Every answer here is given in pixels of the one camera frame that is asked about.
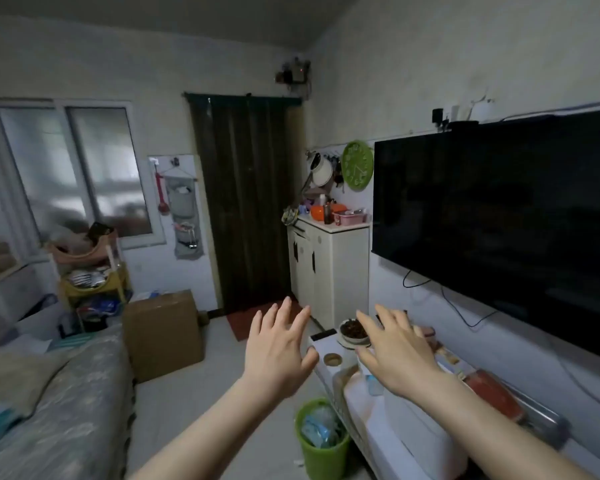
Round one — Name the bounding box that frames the person's left hand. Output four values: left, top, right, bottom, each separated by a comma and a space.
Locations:
242, 296, 321, 398

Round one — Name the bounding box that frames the person's right hand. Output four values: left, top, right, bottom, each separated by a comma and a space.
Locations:
355, 303, 446, 401

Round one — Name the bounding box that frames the white lidded bin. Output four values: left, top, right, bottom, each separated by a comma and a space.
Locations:
383, 389, 469, 480

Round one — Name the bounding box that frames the person's left forearm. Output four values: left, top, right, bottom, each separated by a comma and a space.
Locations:
127, 374, 301, 480

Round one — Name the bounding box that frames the person's right forearm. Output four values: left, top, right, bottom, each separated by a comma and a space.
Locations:
405, 367, 600, 480

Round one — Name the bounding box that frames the brown cardboard box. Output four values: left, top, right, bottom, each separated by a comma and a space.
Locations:
122, 289, 205, 384

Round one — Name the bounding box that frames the yellow storage rack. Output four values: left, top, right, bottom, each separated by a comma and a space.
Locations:
49, 239, 131, 335

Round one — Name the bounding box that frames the red door mat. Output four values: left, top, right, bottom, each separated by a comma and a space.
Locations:
225, 297, 306, 343

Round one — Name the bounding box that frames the bowl of dark snacks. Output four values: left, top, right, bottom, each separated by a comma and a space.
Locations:
339, 318, 372, 345

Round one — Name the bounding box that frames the blue white plastic wrapper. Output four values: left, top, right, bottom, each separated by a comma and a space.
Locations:
299, 407, 341, 448

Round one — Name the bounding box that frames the watermelon slice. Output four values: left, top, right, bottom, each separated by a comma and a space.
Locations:
463, 369, 523, 421

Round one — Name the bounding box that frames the white cabinet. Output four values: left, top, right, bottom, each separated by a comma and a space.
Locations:
287, 217, 371, 331

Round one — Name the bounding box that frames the green trash bin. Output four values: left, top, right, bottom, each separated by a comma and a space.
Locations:
293, 397, 352, 480

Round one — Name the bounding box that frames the grey hanging fabric organizer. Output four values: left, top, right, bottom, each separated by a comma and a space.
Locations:
163, 172, 205, 261

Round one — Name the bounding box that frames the orange plastic container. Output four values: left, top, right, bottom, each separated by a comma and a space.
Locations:
309, 203, 349, 223

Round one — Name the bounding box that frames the pink plastic basket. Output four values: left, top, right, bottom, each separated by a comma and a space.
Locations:
333, 210, 369, 227

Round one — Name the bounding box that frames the dark door curtain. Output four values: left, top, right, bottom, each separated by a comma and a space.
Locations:
185, 92, 303, 315

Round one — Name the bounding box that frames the metal tray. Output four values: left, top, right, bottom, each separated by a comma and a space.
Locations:
459, 367, 571, 445

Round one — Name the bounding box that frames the black television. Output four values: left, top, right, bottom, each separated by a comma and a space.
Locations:
371, 108, 600, 365

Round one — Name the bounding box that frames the blue plastic bag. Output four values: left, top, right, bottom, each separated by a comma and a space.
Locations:
77, 297, 121, 318

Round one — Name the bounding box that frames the red hanging ladle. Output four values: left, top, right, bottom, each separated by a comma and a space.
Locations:
155, 164, 172, 216

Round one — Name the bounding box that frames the white hanging pot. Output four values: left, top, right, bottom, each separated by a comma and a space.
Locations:
311, 153, 335, 188

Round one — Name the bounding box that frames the stack of plates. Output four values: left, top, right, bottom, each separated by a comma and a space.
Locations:
69, 268, 109, 289

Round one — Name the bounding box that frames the patterned bed cover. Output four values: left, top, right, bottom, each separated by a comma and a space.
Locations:
0, 324, 136, 480

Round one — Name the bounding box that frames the pink plastic tub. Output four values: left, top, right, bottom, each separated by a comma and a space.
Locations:
47, 229, 119, 268

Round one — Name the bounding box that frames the white router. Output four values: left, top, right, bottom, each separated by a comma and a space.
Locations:
472, 99, 499, 123

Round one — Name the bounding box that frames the beige pillow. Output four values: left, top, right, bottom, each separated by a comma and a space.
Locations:
0, 344, 71, 418

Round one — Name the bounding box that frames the frosted glass window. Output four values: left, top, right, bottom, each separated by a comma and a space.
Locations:
0, 98, 153, 255

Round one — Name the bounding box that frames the black cable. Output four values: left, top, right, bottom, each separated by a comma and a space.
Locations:
402, 268, 499, 329

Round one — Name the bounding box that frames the green wall clock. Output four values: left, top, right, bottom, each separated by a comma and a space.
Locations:
341, 140, 375, 192

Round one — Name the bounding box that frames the wall mounted device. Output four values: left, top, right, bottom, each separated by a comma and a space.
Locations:
275, 57, 312, 87

